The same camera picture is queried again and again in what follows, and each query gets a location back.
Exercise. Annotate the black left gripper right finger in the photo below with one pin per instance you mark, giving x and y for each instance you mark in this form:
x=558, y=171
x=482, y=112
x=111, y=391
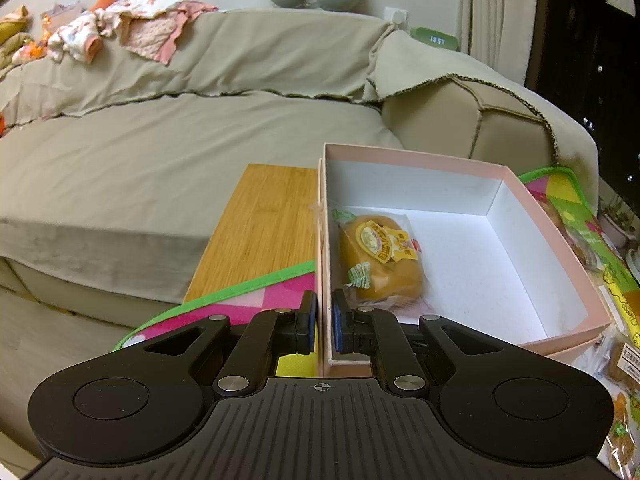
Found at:
x=377, y=334

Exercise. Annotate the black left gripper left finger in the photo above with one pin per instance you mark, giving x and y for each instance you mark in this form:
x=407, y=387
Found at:
x=256, y=347

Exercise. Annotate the round bun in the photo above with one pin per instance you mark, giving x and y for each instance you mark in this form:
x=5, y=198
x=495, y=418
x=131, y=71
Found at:
x=379, y=259

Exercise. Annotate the pink cardboard box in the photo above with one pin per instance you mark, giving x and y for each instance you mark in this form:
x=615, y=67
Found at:
x=493, y=259

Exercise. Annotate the brown cake packet white label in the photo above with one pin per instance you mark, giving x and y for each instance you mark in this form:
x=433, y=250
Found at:
x=620, y=363

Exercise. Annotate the wooden side table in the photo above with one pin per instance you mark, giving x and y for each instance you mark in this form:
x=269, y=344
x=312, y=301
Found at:
x=268, y=225

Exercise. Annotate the beige covered sofa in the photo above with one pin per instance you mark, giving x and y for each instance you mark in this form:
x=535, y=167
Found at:
x=115, y=173

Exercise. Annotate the potted plant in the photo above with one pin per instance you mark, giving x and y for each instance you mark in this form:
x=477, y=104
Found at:
x=618, y=222

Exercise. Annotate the green digital clock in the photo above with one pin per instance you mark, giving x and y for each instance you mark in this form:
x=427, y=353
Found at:
x=435, y=38

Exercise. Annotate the pink baby clothes pile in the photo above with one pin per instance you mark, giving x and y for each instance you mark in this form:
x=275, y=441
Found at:
x=147, y=28

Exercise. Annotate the cream curtain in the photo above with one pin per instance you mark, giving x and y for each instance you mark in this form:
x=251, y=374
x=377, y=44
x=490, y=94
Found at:
x=498, y=33

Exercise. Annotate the yellow stuffed toy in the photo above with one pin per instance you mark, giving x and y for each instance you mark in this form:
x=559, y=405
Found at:
x=12, y=34

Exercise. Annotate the white wall socket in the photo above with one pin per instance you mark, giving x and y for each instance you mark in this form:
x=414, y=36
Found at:
x=398, y=17

